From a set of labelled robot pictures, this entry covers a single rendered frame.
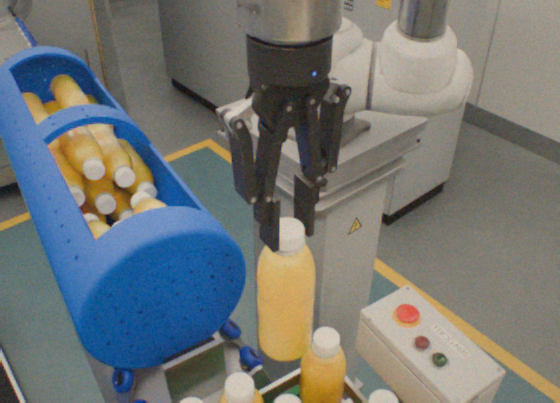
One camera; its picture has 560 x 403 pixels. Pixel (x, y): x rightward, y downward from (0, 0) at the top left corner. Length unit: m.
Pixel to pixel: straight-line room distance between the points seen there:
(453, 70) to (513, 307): 1.52
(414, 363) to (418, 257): 1.81
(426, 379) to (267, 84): 0.48
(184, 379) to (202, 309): 0.12
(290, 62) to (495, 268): 2.27
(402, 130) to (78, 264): 0.84
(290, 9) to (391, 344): 0.54
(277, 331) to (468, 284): 1.91
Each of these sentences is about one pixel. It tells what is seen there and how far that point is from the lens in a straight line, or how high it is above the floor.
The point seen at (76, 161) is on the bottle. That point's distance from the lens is 1.08.
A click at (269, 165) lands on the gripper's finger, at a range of 0.50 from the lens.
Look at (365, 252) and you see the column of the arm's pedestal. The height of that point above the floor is 0.73.
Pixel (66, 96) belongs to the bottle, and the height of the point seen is 1.14.
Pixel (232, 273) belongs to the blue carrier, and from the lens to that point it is 0.87.
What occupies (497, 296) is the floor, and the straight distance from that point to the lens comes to 2.50.
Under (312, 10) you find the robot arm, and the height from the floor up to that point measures 1.60.
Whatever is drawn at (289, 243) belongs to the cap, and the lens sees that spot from 0.57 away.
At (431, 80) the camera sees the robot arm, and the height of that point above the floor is 1.27.
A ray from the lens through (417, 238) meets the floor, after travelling 2.67.
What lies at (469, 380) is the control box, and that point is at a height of 1.10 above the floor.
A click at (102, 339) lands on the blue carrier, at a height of 1.08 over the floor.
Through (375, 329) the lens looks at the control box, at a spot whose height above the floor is 1.09.
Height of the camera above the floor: 1.72
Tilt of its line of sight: 36 degrees down
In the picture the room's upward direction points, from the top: straight up
